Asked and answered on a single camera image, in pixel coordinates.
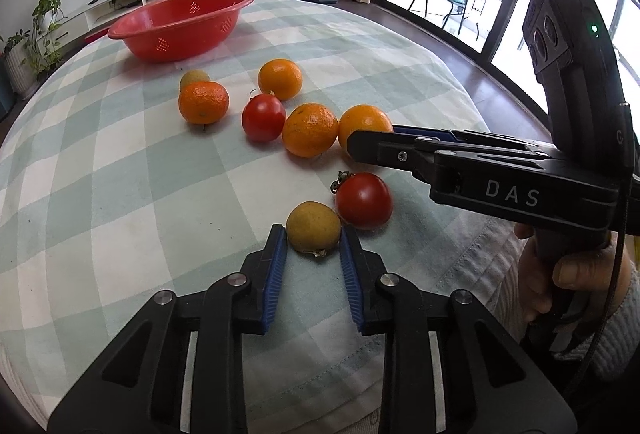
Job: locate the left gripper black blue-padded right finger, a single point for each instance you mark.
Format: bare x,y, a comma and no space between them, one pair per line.
449,365

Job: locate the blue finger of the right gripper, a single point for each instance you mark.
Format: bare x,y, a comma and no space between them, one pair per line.
457,135

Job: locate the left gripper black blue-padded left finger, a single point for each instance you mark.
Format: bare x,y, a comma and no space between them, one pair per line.
135,385

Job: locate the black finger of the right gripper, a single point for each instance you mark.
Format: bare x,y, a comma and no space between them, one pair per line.
399,151

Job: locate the smooth orange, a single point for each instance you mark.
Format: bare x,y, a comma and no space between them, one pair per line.
280,77
363,117

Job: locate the red tomato with stem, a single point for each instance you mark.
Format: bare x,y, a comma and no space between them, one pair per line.
362,200

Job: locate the rough orange tangerine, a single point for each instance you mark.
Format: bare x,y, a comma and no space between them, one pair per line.
203,103
310,130

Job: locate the yellow-green lemon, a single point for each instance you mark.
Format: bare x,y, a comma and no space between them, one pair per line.
193,76
313,229

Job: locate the smooth orange top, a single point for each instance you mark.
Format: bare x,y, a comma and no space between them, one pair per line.
280,77

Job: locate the grey knit sleeve forearm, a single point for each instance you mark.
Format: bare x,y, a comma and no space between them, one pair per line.
607,340

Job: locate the person's right hand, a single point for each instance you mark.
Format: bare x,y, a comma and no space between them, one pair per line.
589,275

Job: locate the checkered green white tablecloth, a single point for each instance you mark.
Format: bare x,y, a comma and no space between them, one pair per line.
107,196

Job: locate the red plastic colander bowl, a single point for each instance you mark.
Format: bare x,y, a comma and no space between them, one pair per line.
176,30

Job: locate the left white pot plant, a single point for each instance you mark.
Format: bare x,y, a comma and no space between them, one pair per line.
16,59

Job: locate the hanging plant on cabinet left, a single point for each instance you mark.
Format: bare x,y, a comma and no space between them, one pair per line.
42,48

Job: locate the black camera box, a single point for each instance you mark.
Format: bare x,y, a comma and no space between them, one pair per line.
574,60

